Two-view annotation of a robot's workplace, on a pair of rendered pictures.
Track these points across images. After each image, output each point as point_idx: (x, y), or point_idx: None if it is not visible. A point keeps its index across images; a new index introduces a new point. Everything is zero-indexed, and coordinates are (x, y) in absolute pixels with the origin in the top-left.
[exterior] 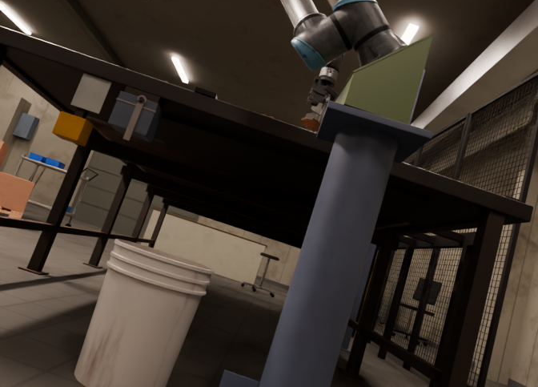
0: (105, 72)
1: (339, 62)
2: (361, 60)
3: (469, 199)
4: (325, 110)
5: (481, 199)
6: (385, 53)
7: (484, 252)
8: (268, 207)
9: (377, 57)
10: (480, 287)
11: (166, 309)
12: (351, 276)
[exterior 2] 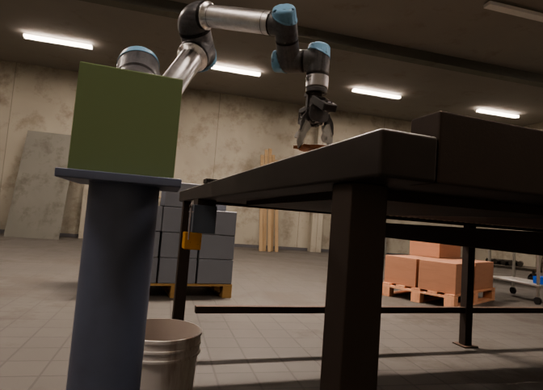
0: (191, 195)
1: (313, 61)
2: None
3: (303, 182)
4: (300, 129)
5: (313, 169)
6: None
7: (330, 285)
8: (485, 248)
9: None
10: (330, 371)
11: None
12: (75, 341)
